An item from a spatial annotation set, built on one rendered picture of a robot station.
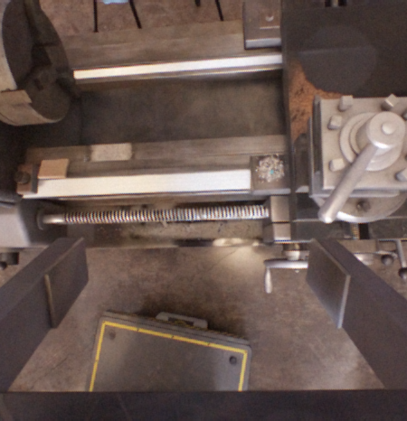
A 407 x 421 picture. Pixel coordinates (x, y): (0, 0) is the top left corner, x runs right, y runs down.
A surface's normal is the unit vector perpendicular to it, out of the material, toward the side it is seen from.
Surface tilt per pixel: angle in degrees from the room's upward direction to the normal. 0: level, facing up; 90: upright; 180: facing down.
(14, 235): 32
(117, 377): 0
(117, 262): 0
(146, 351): 0
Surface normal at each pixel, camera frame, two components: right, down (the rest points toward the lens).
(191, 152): -0.09, -0.12
